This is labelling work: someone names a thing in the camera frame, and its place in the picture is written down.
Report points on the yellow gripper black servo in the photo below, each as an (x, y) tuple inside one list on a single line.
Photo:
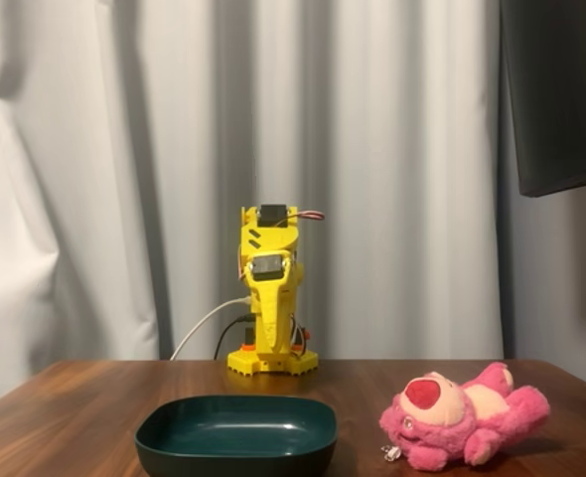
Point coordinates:
[(271, 298)]

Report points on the white curtain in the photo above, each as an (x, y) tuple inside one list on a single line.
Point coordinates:
[(124, 149)]

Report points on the black orange table clamp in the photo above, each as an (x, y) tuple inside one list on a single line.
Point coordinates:
[(248, 335)]

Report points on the pink strawberry bear plush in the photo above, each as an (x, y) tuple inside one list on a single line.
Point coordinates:
[(437, 422)]

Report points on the dark green square bin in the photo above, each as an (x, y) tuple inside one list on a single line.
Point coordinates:
[(233, 427)]

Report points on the black monitor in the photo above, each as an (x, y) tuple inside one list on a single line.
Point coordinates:
[(556, 99)]

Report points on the yellow robot arm with base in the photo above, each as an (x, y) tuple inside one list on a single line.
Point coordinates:
[(268, 241)]

